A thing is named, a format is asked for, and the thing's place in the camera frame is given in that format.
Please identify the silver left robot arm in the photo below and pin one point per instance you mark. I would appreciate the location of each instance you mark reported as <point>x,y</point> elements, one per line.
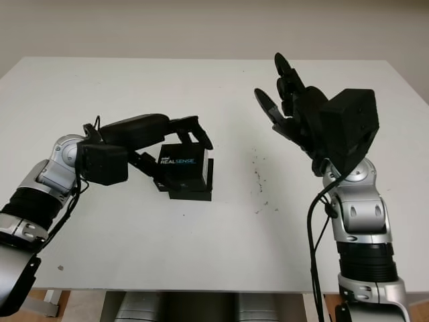
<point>43,181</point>

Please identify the dark grey robot waist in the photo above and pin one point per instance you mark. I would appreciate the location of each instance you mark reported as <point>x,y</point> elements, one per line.
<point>201,307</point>

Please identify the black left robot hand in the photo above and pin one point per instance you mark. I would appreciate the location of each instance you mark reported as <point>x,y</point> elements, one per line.
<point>140,131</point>

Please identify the black RealSense box lid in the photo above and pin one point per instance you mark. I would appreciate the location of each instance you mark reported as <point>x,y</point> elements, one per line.
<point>181,167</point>

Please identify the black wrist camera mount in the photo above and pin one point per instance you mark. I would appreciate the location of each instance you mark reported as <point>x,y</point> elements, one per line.
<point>352,124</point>
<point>104,164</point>

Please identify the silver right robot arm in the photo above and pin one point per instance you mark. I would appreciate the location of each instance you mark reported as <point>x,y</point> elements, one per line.
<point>362,208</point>

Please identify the silver right robot thigh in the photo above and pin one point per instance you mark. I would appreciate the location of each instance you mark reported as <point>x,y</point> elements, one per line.
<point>251,307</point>

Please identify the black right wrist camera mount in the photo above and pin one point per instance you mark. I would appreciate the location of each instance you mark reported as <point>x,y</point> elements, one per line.
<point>352,124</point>

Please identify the silver left robot thigh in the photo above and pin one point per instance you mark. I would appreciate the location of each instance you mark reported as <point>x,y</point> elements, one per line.
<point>140,307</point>

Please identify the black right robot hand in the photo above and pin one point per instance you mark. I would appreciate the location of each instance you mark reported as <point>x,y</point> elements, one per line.
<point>308,114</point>

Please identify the black foam-lined camera box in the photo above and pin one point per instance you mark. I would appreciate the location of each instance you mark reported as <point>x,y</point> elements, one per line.
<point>191,195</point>

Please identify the silver robot thigh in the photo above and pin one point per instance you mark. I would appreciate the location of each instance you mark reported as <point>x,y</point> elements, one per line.
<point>140,307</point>
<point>251,307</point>

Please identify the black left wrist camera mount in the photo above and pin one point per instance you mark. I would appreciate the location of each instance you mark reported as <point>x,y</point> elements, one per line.
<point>104,164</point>

